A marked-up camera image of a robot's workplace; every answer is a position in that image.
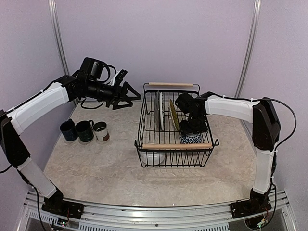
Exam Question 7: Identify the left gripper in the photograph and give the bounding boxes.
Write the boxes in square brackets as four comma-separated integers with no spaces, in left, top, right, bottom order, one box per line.
[86,79,141,109]

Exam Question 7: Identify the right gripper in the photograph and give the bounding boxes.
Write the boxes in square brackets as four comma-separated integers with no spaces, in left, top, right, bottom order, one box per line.
[180,112,208,136]

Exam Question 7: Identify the blue white patterned bowl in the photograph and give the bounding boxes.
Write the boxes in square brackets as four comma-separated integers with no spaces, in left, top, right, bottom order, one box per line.
[180,133,203,144]

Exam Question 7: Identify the white cup with wood band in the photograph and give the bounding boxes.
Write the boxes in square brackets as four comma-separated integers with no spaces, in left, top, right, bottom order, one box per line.
[92,121,110,142]

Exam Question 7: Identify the dark green mug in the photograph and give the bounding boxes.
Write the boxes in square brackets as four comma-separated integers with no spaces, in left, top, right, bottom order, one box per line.
[76,120,94,142]

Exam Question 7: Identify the navy blue mug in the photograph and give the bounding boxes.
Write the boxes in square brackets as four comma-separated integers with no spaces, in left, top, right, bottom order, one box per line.
[60,118,78,141]

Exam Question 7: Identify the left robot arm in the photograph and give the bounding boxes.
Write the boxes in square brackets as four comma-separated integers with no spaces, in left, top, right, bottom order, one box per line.
[0,57,141,214]

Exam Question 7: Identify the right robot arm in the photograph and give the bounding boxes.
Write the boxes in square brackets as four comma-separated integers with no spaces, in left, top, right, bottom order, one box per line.
[175,92,281,214]

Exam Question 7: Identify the gold patterned plate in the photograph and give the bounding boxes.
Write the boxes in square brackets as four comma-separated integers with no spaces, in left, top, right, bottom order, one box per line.
[169,99,180,131]

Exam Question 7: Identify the grey plate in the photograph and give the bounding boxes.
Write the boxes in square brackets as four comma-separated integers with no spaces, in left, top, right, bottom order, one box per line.
[154,91,161,130]

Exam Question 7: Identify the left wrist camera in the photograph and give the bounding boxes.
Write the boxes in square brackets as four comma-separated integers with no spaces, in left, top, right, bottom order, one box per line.
[109,69,128,86]

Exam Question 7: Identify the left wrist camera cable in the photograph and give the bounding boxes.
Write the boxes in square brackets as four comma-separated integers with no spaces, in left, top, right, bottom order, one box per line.
[79,64,118,110]

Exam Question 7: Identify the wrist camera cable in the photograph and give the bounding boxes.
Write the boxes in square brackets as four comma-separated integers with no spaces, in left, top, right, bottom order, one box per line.
[79,64,118,110]
[211,95,296,150]

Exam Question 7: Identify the black wire dish rack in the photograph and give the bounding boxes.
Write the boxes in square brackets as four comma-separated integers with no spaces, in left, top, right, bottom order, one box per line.
[134,83,219,167]

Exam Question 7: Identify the rear wooden rack handle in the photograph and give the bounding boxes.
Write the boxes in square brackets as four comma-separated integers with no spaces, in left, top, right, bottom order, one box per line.
[149,82,193,87]

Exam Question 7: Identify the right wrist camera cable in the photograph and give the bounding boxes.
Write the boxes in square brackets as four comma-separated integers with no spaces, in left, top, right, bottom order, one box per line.
[211,95,296,150]

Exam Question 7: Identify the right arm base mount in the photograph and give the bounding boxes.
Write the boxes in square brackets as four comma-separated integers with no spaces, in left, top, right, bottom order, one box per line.
[230,189,272,218]

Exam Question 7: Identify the left aluminium corner post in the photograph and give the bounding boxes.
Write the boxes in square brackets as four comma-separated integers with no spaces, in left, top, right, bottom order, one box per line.
[48,0,70,75]

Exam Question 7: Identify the aluminium corner post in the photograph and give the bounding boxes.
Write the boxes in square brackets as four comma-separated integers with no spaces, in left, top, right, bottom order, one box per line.
[234,0,262,98]
[48,0,70,75]

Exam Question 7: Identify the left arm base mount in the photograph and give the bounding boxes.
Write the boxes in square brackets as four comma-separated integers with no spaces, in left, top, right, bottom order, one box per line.
[42,200,84,219]

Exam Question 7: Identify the right aluminium corner post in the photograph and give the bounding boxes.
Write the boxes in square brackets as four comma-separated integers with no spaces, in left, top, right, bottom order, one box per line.
[234,0,262,98]

